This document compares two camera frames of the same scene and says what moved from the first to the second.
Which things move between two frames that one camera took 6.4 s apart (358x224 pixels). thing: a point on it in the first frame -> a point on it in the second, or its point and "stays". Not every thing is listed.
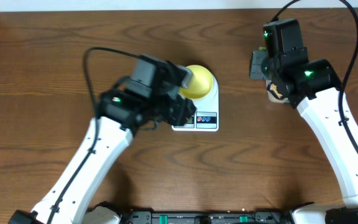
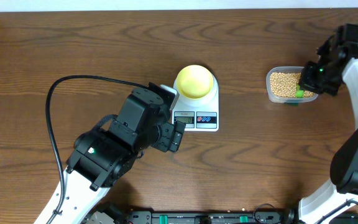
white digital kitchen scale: x=206 y=117 stays
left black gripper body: x=170 y=110 -> x=168 y=138
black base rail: x=257 y=218 stays
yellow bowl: x=201 y=83 stays
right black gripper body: x=260 y=68 -> x=320 y=78
